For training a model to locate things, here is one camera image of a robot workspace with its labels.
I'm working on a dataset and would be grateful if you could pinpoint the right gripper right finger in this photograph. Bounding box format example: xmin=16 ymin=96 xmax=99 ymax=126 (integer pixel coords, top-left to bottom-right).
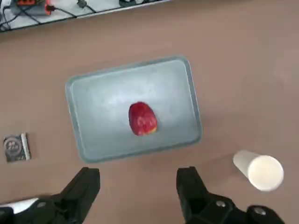
xmin=176 ymin=166 xmax=287 ymax=224

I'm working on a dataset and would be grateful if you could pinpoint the white paper cup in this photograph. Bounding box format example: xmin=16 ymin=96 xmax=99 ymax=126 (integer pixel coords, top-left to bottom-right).
xmin=232 ymin=150 xmax=285 ymax=192

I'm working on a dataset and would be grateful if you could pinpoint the orange gray power strip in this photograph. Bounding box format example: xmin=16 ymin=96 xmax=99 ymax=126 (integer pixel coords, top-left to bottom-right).
xmin=13 ymin=0 xmax=57 ymax=17

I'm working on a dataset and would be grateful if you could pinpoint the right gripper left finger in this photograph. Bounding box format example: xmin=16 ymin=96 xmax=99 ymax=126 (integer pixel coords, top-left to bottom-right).
xmin=0 ymin=167 xmax=101 ymax=224

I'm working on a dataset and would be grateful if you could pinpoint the red apple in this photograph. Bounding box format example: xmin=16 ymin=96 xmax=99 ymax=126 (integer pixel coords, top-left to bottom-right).
xmin=128 ymin=101 xmax=159 ymax=137

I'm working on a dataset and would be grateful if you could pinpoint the gray tray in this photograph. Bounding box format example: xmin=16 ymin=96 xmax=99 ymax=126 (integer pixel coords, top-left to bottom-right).
xmin=64 ymin=55 xmax=203 ymax=164

